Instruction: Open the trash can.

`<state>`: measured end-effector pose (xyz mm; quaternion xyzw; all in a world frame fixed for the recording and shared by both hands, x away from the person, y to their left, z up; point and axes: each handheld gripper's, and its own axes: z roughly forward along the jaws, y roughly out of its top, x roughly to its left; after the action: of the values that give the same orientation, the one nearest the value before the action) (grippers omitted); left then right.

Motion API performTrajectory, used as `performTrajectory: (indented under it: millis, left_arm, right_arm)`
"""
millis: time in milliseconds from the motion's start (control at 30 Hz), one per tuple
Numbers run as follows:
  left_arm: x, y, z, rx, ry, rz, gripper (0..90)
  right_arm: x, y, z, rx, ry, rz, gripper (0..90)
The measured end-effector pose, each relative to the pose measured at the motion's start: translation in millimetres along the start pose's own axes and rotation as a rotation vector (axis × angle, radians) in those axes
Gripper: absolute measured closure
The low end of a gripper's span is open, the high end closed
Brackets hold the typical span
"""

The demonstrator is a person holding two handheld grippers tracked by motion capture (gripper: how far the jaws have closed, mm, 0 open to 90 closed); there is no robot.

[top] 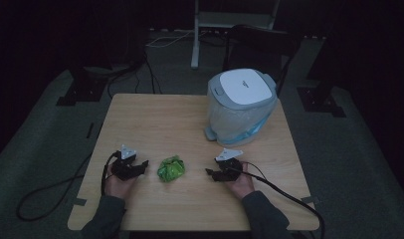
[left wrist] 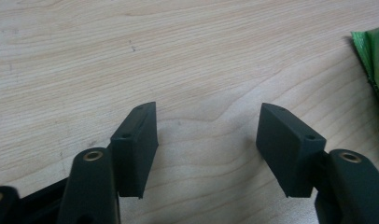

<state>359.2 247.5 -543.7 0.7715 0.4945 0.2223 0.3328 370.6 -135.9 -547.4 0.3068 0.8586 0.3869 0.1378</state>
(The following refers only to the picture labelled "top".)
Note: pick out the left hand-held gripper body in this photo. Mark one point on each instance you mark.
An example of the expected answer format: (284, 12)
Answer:
(123, 166)

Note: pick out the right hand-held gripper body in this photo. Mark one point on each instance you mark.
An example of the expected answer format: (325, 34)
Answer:
(230, 164)

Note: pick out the green wrapper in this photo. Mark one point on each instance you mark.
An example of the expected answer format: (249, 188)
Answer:
(170, 168)

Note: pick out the white grey trash can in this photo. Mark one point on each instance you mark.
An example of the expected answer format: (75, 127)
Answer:
(240, 106)

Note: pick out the person's left hand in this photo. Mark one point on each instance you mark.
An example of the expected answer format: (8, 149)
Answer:
(118, 187)

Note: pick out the person's right hand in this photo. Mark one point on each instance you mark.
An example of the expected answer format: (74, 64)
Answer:
(243, 186)

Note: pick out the grey tape piece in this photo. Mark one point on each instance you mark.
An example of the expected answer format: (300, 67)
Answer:
(310, 199)
(79, 201)

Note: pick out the black stand base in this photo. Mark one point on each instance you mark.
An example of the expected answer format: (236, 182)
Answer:
(321, 99)
(82, 91)

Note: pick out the white metal stand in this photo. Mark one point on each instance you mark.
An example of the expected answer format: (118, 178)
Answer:
(196, 40)

